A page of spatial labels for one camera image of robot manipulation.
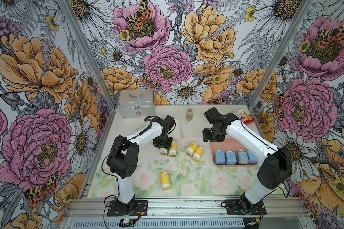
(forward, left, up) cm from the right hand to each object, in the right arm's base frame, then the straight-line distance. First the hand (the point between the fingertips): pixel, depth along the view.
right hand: (208, 142), depth 83 cm
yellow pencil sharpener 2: (-2, +21, -7) cm, 22 cm away
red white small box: (+26, -35, -11) cm, 45 cm away
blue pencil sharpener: (-6, -7, -8) cm, 12 cm away
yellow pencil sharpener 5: (-17, +25, -8) cm, 31 cm away
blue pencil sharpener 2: (-6, -13, -8) cm, 17 cm away
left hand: (0, +27, -7) cm, 28 cm away
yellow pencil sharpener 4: (-3, +6, -8) cm, 10 cm away
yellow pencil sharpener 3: (+1, +9, -7) cm, 11 cm away
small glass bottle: (+31, +8, -11) cm, 34 cm away
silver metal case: (+35, +46, 0) cm, 58 cm away
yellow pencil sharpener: (0, +26, -8) cm, 28 cm away
